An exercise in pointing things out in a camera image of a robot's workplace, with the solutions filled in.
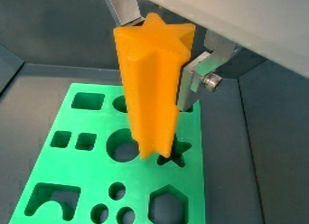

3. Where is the orange star-shaped peg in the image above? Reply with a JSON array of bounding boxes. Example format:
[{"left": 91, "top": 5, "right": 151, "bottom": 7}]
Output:
[{"left": 114, "top": 13, "right": 195, "bottom": 158}]

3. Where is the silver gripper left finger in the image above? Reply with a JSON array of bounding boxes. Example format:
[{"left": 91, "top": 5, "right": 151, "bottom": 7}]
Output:
[{"left": 106, "top": 0, "right": 144, "bottom": 27}]

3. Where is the green shape-sorting board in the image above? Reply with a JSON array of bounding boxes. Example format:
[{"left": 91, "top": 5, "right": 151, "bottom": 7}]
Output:
[{"left": 8, "top": 83, "right": 206, "bottom": 224}]

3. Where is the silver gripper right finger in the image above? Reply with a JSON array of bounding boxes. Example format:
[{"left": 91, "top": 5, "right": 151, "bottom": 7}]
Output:
[{"left": 178, "top": 30, "right": 242, "bottom": 111}]

